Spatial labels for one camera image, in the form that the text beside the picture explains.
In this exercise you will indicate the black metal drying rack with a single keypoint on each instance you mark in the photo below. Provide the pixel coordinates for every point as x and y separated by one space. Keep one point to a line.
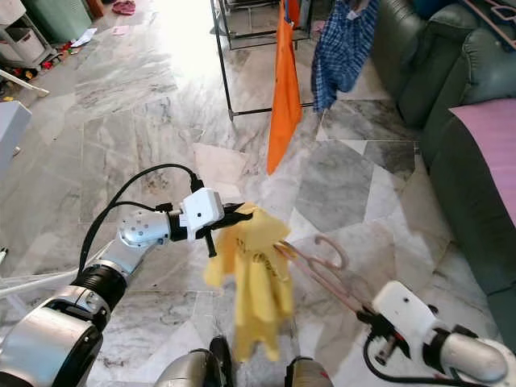
224 64

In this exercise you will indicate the yellow shirt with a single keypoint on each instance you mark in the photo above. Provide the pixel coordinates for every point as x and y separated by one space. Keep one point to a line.
258 290

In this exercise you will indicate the green plastic laundry bin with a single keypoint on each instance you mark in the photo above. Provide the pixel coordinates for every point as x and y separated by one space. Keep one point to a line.
55 18

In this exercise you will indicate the dark green sofa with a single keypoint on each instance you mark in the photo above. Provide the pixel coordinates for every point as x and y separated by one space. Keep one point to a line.
476 258

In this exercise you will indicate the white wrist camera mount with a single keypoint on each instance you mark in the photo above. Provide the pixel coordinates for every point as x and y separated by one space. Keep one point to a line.
202 214
407 309

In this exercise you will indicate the white drawer storage rack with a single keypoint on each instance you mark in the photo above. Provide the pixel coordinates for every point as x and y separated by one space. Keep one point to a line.
24 34

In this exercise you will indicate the orange printed t-shirt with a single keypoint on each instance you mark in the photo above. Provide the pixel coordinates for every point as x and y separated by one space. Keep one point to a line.
286 97

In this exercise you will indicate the robot leg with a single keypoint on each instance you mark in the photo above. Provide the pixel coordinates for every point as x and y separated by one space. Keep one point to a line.
197 367
308 373

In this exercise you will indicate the robot left leg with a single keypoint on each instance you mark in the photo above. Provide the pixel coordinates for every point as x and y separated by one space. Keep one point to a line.
197 367

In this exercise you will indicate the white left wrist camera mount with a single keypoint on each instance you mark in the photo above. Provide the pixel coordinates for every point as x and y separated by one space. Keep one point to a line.
202 214

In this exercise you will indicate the pale pink plastic hanger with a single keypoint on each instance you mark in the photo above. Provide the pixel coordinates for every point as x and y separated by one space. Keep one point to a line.
322 274

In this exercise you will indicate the pink cushion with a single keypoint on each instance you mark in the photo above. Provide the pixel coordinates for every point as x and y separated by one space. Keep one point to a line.
488 145

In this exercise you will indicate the blue plaid shirt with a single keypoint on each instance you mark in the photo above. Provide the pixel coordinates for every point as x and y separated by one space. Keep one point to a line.
345 56

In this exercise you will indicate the red cloth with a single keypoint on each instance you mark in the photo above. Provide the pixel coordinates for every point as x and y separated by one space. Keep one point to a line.
123 7

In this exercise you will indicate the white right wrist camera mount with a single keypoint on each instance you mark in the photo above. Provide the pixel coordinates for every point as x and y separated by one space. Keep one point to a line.
407 309

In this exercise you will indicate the white paper sheet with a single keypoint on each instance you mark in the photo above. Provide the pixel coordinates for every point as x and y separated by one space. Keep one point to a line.
84 37

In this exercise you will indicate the robot right leg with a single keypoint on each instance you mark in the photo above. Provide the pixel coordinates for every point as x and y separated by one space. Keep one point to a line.
308 373

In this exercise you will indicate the white baby high chair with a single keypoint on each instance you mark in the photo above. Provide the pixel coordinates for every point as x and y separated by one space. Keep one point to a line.
24 83

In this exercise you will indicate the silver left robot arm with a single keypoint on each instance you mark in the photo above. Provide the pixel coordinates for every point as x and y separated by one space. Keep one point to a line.
64 339

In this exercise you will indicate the pink paper sheet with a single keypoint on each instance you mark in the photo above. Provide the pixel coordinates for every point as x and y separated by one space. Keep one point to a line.
120 31

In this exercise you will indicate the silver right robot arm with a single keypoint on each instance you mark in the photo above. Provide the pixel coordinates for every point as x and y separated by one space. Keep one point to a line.
472 355

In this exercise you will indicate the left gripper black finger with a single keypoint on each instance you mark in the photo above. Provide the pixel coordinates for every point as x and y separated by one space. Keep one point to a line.
210 244

